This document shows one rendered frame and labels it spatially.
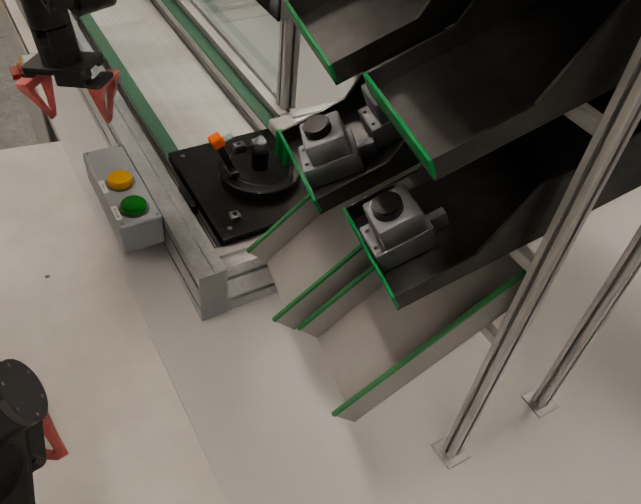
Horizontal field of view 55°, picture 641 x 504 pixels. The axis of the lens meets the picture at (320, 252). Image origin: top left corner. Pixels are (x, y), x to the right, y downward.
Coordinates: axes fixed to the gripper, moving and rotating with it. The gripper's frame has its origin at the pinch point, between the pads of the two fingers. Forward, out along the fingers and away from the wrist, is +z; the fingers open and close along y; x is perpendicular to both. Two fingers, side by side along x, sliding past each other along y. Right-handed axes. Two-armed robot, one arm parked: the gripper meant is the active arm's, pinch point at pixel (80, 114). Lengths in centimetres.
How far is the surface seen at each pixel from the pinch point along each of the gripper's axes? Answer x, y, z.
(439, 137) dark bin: 33, -56, -21
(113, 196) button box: 5.4, -5.2, 11.4
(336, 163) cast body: 22, -45, -10
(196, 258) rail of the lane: 14.6, -22.4, 14.1
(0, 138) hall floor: -116, 125, 86
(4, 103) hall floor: -139, 138, 84
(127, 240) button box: 11.2, -9.3, 15.3
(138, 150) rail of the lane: -8.1, -3.5, 11.4
